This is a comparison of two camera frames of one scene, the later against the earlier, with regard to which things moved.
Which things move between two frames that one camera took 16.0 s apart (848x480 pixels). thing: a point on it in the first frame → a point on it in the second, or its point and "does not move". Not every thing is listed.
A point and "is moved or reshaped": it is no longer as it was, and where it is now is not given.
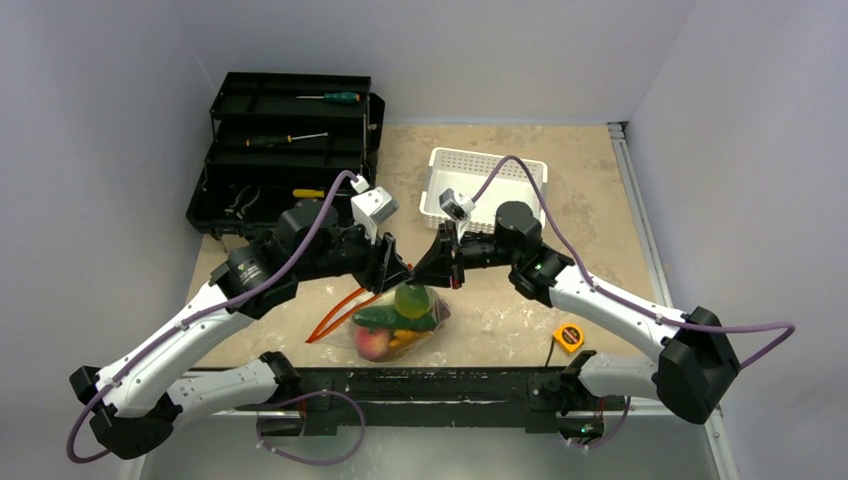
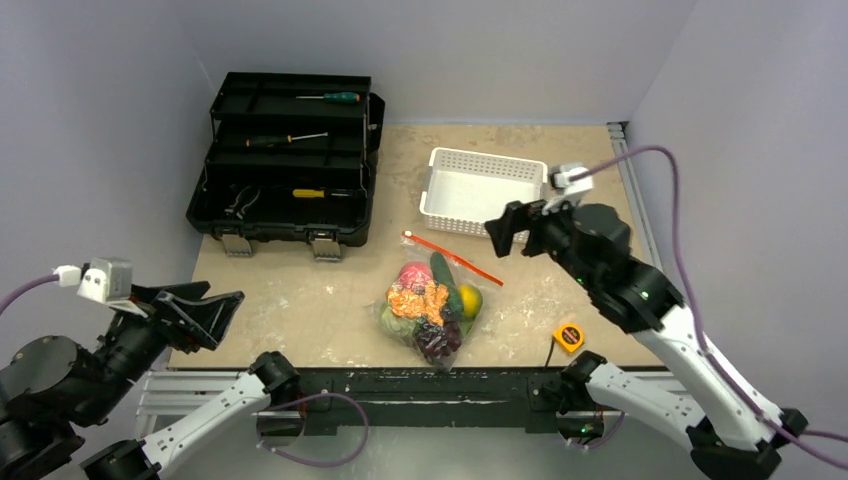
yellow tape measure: [570, 335] does not move
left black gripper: [391, 268] → [188, 306]
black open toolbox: [276, 140] does not move
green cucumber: [387, 317] → [443, 275]
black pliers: [246, 196] does not move
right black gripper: [452, 255] → [532, 229]
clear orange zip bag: [383, 326] → [432, 301]
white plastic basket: [467, 172] does not move
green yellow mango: [411, 300] → [472, 300]
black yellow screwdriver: [273, 140] does not move
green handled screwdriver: [342, 97] does not move
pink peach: [372, 346] is moved or reshaped
